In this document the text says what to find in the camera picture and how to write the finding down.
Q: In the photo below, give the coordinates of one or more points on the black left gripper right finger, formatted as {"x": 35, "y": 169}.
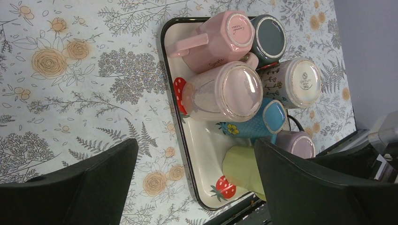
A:
{"x": 334, "y": 189}

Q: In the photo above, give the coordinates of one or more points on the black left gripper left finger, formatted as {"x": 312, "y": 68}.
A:
{"x": 90, "y": 192}

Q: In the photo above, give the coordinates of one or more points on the green octagonal mug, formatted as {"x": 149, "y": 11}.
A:
{"x": 240, "y": 169}

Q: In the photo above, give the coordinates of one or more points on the purple mug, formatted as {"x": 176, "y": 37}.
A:
{"x": 298, "y": 143}

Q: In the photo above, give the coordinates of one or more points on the blue dotted mug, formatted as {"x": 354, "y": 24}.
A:
{"x": 268, "y": 121}

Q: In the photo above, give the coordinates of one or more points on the white floral mug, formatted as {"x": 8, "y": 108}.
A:
{"x": 295, "y": 83}

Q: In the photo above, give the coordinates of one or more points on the tall pale pink mug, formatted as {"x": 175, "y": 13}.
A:
{"x": 231, "y": 92}

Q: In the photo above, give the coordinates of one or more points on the dark grey mug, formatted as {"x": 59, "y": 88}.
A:
{"x": 269, "y": 42}

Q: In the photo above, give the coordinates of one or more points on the pink octagonal mug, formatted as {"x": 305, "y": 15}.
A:
{"x": 226, "y": 37}

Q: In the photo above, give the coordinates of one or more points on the white strawberry tray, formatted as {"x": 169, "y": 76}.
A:
{"x": 203, "y": 142}

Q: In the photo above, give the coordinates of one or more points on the floral tablecloth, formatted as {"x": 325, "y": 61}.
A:
{"x": 79, "y": 76}

